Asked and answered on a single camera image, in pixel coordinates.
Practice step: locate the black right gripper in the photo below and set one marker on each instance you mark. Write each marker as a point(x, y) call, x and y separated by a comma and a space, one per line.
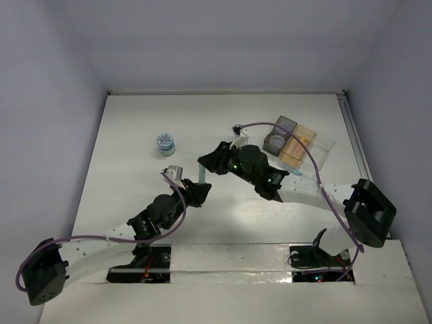
point(216, 160)

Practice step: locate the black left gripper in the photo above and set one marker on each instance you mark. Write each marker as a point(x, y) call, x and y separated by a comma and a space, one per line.
point(190, 192)

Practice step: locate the green highlighter pen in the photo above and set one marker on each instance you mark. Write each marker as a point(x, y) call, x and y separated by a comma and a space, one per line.
point(201, 173)

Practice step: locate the blue splash lid jar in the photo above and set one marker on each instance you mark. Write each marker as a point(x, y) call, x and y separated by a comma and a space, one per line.
point(166, 144)

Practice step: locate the clear jar of paper clips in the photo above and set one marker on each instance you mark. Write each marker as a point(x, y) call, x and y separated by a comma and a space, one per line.
point(277, 141)

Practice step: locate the blue highlighter pen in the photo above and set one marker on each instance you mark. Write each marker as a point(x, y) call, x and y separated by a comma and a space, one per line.
point(290, 168)

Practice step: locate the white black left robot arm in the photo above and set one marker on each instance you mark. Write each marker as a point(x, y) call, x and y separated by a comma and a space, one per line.
point(56, 263)

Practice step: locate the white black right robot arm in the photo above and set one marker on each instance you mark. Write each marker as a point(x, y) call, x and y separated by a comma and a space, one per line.
point(365, 213)

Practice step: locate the clear plastic bin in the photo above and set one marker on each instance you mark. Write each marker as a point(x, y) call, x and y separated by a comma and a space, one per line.
point(319, 148)

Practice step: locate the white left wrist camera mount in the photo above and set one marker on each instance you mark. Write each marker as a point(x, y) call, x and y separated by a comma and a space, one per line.
point(173, 174)

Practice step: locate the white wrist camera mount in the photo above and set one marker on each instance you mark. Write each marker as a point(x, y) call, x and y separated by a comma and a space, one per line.
point(173, 174)
point(240, 137)

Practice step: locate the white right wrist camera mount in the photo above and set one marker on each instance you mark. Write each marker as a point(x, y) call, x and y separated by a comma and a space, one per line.
point(240, 137)

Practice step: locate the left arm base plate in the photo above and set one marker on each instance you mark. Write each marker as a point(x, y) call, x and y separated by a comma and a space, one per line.
point(150, 266)

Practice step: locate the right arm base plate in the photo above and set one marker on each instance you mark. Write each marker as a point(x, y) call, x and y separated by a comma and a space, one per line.
point(311, 264)

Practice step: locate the aluminium rail on table edge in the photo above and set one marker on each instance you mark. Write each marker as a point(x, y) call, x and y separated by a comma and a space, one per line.
point(359, 153)

